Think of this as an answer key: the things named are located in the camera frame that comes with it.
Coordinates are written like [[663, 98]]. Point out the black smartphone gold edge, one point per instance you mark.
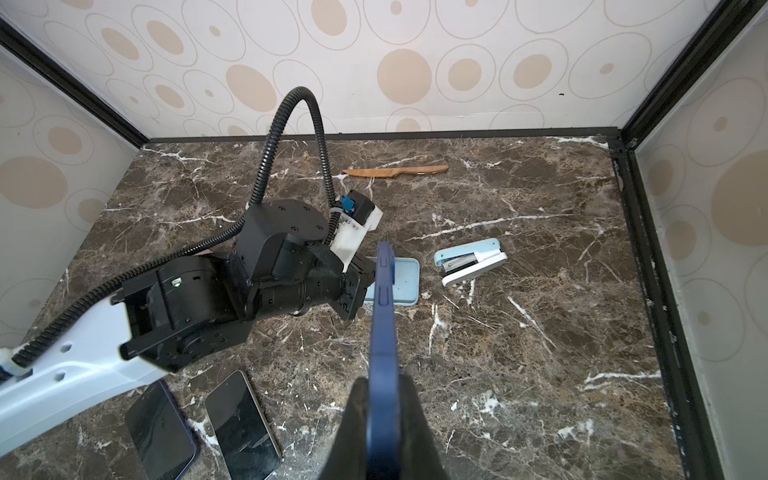
[[246, 442]]

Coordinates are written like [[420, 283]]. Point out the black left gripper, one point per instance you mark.
[[342, 288]]

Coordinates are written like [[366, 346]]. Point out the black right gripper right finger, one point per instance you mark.
[[419, 457]]

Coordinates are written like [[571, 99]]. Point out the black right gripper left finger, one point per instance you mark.
[[347, 457]]

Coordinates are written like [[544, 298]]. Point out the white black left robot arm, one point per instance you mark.
[[286, 260]]

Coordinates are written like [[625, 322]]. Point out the black corner frame post right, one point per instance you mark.
[[727, 19]]

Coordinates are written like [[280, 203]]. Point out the dark blue smartphone left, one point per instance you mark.
[[164, 442]]

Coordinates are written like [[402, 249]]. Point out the black corner frame post left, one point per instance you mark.
[[36, 59]]

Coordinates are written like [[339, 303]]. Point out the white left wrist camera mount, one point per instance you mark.
[[358, 216]]

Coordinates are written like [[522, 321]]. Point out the blue smartphone black screen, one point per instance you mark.
[[383, 414]]

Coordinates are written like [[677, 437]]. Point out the wooden knife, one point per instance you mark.
[[395, 172]]

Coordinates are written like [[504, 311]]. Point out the black corner frame post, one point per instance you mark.
[[727, 19], [36, 59]]

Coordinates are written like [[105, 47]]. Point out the light blue phone case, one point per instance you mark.
[[406, 286]]

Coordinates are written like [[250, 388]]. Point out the light blue white stapler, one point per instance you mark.
[[468, 261]]

